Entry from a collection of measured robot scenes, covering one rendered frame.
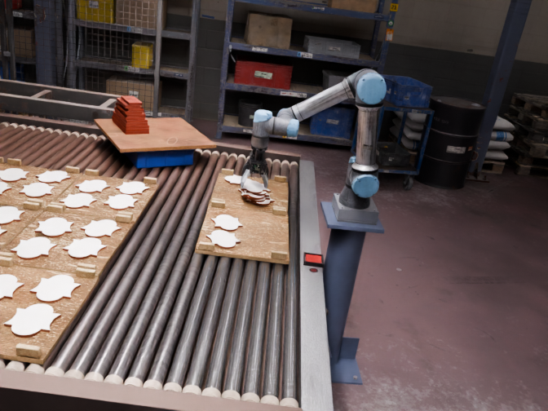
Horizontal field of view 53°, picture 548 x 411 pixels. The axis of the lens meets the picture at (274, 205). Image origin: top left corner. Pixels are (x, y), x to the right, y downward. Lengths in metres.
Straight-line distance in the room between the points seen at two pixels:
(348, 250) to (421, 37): 4.99
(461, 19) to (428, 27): 0.42
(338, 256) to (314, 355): 1.13
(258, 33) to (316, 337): 5.06
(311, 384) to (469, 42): 6.41
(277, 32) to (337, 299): 4.20
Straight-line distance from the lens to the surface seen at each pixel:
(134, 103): 2.90
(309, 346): 1.66
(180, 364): 1.54
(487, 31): 7.63
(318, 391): 1.53
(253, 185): 2.48
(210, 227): 2.21
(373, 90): 2.29
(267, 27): 6.44
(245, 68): 6.43
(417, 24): 7.33
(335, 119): 6.67
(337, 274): 2.74
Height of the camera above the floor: 1.91
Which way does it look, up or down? 23 degrees down
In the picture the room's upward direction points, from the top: 8 degrees clockwise
